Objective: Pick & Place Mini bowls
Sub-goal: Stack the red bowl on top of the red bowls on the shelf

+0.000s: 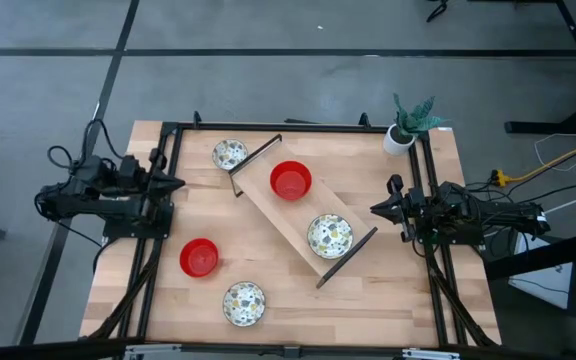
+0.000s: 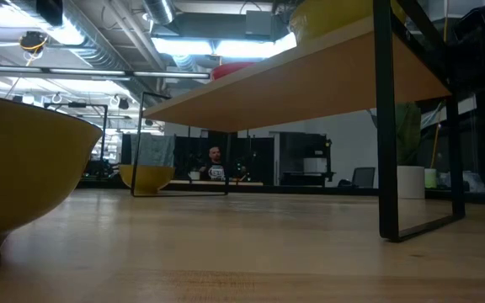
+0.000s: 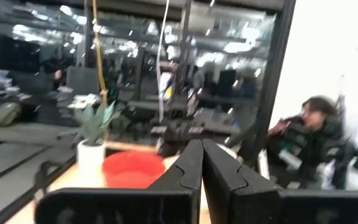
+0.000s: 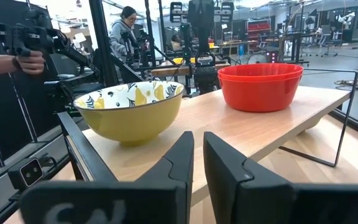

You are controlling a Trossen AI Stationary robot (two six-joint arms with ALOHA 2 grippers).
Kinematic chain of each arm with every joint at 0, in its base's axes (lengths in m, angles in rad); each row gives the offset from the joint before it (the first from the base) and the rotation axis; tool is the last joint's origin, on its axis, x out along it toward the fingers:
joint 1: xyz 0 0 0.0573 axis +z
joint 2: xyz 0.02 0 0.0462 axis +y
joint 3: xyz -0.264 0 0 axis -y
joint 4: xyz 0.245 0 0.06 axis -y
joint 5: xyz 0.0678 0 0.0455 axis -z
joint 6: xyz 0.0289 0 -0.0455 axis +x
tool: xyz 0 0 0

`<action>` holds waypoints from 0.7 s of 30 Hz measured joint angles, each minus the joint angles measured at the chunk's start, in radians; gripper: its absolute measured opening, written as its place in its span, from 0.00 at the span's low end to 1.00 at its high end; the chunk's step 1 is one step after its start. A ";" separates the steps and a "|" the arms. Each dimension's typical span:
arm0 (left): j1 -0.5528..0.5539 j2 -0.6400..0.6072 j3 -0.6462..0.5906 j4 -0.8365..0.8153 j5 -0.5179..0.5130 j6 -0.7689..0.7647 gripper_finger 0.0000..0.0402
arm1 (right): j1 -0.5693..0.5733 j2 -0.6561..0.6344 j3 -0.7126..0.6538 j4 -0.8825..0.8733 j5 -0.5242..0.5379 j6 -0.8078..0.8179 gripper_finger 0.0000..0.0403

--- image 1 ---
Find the yellow pear-patterned bowl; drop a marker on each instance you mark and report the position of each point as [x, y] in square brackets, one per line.
[244, 304]
[330, 236]
[229, 154]

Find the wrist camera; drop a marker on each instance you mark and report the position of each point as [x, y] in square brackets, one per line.
[157, 159]
[395, 184]

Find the potted plant white pot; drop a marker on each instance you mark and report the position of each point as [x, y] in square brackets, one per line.
[395, 146]

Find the wooden shelf riser black legs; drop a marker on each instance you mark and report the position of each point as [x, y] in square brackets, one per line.
[293, 215]

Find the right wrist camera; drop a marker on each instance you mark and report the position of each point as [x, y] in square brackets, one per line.
[395, 184]

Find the black metal stand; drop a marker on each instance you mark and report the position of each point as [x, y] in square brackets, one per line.
[528, 260]

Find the white box on floor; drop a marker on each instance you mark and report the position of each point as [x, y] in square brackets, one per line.
[543, 287]

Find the red plastic mini bowl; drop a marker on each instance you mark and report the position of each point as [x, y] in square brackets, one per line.
[290, 181]
[199, 258]

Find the silver metal bracket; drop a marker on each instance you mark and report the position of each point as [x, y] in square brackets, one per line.
[153, 350]
[430, 354]

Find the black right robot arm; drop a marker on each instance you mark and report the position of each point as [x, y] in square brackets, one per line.
[493, 217]

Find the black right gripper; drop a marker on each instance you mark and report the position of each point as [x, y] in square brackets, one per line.
[409, 210]

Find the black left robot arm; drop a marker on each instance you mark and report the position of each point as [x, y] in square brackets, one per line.
[93, 207]

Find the black desk leg frame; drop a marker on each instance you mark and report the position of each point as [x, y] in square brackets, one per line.
[543, 127]

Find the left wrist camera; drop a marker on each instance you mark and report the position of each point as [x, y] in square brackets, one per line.
[157, 159]

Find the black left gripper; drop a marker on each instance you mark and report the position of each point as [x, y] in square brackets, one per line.
[148, 183]

